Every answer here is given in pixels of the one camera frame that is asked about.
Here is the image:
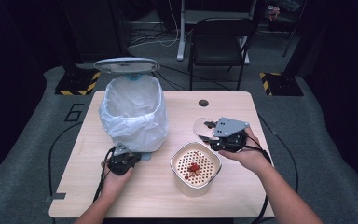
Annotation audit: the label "pink object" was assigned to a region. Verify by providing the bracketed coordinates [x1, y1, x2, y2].
[267, 4, 282, 21]

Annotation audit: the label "white floor cable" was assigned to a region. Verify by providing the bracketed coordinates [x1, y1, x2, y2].
[127, 0, 182, 49]

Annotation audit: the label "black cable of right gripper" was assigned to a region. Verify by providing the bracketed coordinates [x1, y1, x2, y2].
[244, 135, 273, 224]

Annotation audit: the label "white grey pedal trash can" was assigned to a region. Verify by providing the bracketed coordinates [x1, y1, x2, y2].
[93, 57, 170, 161]

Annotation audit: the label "grey table edge bracket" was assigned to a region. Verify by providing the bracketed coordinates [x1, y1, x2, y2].
[44, 192, 67, 203]

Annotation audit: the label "white container with perforated strainer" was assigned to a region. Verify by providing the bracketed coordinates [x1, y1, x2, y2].
[169, 141, 223, 198]

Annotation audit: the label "hazard-striped black stand base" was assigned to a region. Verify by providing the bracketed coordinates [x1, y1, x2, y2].
[258, 71, 305, 97]
[54, 70, 102, 96]

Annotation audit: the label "white desk frame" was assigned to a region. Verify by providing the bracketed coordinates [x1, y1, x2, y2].
[175, 0, 258, 65]

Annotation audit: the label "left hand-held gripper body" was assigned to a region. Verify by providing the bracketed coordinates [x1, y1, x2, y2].
[106, 142, 139, 176]

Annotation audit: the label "person's right hand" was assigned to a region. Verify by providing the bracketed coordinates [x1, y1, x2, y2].
[218, 126, 273, 177]

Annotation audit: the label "white plastic bin liner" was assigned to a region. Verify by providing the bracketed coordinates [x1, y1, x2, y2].
[98, 74, 170, 154]

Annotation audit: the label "person's left hand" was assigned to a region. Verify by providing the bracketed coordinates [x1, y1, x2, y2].
[100, 158, 135, 202]

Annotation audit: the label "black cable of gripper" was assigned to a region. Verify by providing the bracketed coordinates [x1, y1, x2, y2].
[244, 135, 273, 224]
[92, 147, 117, 203]

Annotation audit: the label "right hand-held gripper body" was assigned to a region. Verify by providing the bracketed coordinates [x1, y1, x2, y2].
[209, 117, 251, 154]

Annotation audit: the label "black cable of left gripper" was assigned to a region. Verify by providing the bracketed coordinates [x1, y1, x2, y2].
[92, 147, 117, 203]

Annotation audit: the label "black floor cable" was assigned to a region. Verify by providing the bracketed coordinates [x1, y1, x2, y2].
[125, 51, 232, 91]

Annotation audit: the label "long black table cable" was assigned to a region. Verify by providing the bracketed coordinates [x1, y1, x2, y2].
[48, 120, 84, 198]
[256, 114, 299, 194]

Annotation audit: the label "red food scraps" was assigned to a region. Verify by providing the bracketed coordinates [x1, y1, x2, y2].
[184, 161, 202, 181]

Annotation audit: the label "clear plastic cup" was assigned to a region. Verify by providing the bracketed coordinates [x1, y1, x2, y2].
[192, 117, 221, 142]

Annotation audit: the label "black folding chair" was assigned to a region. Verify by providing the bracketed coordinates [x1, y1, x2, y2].
[187, 16, 255, 92]

